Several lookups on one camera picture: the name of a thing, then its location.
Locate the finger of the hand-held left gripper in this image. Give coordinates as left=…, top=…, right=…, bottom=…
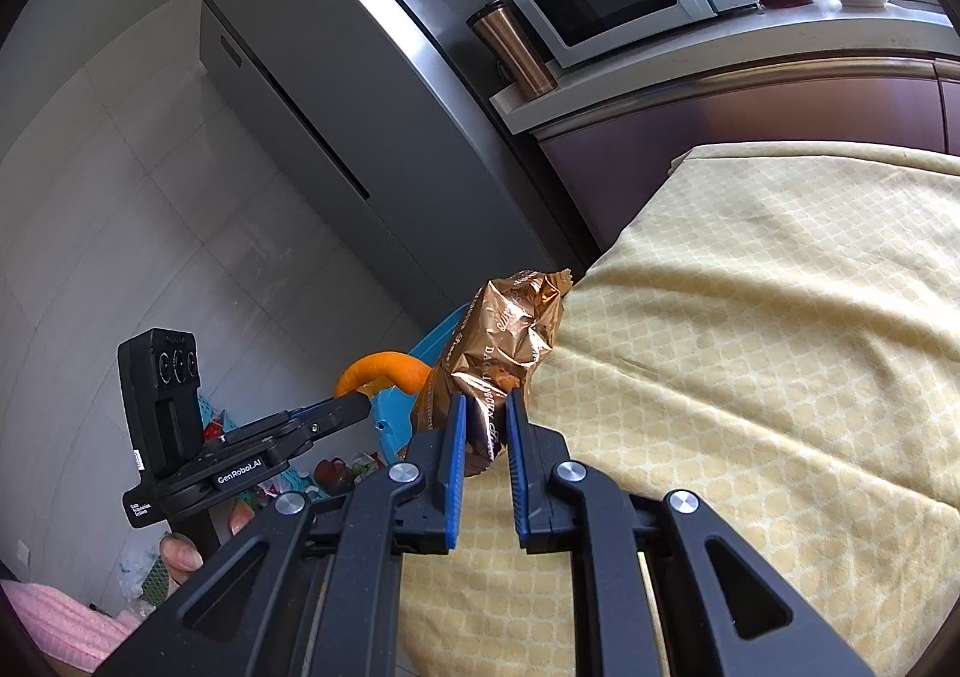
left=281, top=393, right=374, bottom=461
left=201, top=403, right=342, bottom=457

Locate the green and white plastic bag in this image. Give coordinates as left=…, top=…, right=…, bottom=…
left=116, top=540, right=179, bottom=609

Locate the yellow patterned tablecloth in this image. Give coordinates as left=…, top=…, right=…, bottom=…
left=394, top=143, right=960, bottom=677

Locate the blue trash bin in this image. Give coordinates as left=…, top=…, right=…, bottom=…
left=367, top=306, right=470, bottom=468

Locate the grey refrigerator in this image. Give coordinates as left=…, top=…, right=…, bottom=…
left=199, top=0, right=601, bottom=348

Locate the copper travel mug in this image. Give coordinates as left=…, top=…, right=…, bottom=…
left=466, top=0, right=560, bottom=100

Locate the orange carrot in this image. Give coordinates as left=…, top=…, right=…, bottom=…
left=335, top=350, right=434, bottom=399

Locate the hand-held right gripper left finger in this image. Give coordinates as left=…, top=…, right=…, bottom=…
left=94, top=392, right=470, bottom=677

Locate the kitchen counter with brown cabinets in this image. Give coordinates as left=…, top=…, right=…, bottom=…
left=491, top=0, right=960, bottom=251

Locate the large gold snack bag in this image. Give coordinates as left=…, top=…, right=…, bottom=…
left=409, top=268, right=578, bottom=479

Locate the person's left hand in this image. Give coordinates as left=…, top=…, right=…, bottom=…
left=159, top=531, right=207, bottom=588

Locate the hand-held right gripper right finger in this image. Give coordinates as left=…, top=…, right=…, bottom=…
left=504, top=390, right=878, bottom=677

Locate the pink cloth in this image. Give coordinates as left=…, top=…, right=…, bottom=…
left=0, top=578, right=155, bottom=670

